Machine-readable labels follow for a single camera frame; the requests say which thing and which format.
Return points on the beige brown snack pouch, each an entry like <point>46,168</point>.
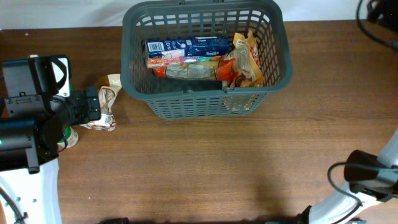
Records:
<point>109,87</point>

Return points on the blue tissue pack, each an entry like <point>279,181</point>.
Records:
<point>158,52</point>

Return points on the orange spaghetti pack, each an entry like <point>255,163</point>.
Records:
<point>221,70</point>

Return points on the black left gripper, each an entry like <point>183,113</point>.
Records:
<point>79,104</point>

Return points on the grey plastic basket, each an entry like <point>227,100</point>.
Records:
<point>179,99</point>

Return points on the beige coffee pouch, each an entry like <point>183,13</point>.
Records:
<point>246,67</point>

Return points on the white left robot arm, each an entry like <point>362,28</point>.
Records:
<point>40,106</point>

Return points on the green white cup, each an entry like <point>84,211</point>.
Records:
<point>71,138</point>

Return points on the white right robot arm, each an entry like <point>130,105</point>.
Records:
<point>362,181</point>

